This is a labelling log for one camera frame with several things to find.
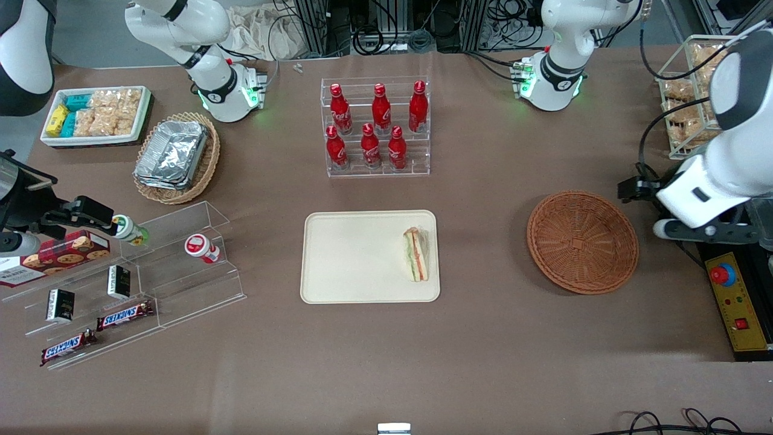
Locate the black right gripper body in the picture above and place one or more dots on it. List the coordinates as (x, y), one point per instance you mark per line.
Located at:
(24, 205)

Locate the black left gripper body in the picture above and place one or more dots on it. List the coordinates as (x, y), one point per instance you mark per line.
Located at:
(641, 188)

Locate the triangle sandwich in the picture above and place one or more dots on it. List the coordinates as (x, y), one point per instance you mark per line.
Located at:
(416, 257)

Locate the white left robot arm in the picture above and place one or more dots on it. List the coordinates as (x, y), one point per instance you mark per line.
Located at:
(724, 175)

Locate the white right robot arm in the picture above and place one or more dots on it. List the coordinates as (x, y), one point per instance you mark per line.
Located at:
(211, 78)

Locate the brown wicker basket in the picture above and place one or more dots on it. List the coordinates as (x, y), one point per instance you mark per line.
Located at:
(583, 241)

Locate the light wicker basket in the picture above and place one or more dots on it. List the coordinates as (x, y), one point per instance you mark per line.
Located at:
(205, 163)

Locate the cream plastic serving tray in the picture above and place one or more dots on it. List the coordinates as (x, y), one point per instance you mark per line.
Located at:
(356, 260)

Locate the red plaid cookie box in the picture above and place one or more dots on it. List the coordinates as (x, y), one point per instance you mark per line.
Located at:
(60, 254)

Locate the green sunflower snack cup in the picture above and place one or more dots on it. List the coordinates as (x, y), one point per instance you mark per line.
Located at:
(130, 229)

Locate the aluminium foil container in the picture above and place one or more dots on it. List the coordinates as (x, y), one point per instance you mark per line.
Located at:
(172, 151)
(158, 183)

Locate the small black carton box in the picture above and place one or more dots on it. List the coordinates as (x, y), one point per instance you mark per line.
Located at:
(60, 305)
(119, 282)

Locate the clear rice cracker bag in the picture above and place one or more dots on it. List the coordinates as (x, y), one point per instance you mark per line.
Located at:
(104, 99)
(130, 99)
(118, 124)
(84, 124)

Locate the teal snack packet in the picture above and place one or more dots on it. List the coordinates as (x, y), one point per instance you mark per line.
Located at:
(78, 101)
(68, 125)

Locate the yellow snack packet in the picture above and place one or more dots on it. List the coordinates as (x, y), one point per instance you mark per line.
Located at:
(57, 121)

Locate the white rectangular snack bin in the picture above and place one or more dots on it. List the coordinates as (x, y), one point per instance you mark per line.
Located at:
(142, 118)

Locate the brown Snickers bar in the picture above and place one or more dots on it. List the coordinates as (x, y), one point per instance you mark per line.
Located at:
(67, 347)
(124, 315)

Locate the clear plastic container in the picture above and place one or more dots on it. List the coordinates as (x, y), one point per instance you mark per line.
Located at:
(764, 226)

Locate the clear acrylic stepped shelf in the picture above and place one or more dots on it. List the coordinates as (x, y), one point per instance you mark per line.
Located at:
(181, 284)

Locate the red lidded snack cup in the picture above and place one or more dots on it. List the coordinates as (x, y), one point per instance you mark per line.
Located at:
(202, 248)

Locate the yellow emergency stop box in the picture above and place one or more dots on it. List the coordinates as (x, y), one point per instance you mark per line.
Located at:
(740, 314)

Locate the red cola bottle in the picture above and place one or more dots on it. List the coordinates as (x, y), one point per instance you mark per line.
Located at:
(397, 150)
(418, 109)
(380, 112)
(336, 150)
(370, 148)
(340, 112)

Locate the white crumpled cloth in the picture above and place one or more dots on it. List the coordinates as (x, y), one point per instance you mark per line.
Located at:
(259, 30)

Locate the clear acrylic bottle rack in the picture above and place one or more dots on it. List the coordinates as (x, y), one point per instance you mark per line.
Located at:
(356, 166)

